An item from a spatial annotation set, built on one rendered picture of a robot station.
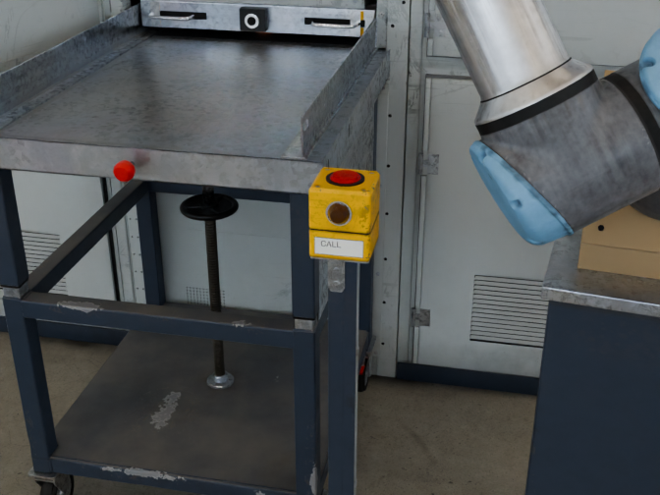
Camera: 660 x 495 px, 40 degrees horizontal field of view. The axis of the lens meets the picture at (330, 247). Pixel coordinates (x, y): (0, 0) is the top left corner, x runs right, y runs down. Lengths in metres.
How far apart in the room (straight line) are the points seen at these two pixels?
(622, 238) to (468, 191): 0.83
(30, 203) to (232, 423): 0.85
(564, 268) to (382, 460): 0.92
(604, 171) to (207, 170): 0.64
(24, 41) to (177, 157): 0.69
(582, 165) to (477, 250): 1.10
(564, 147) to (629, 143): 0.07
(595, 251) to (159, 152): 0.67
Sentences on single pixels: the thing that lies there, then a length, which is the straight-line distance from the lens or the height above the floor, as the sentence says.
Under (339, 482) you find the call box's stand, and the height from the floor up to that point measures 0.42.
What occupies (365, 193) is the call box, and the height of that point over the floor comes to 0.90.
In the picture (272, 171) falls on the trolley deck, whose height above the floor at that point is 0.82.
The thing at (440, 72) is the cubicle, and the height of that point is 0.81.
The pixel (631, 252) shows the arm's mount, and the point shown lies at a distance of 1.30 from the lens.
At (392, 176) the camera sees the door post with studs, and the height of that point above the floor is 0.56.
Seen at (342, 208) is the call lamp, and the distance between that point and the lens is 1.13.
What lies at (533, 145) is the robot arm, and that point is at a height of 0.99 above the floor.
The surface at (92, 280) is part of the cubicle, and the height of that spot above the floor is 0.21.
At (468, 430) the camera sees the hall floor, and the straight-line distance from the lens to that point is 2.20.
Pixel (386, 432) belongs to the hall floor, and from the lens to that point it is 2.18.
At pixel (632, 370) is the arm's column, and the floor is 0.64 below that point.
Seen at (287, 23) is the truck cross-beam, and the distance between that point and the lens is 2.07.
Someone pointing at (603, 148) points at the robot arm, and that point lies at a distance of 1.06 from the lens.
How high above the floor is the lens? 1.34
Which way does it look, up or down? 26 degrees down
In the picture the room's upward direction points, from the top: straight up
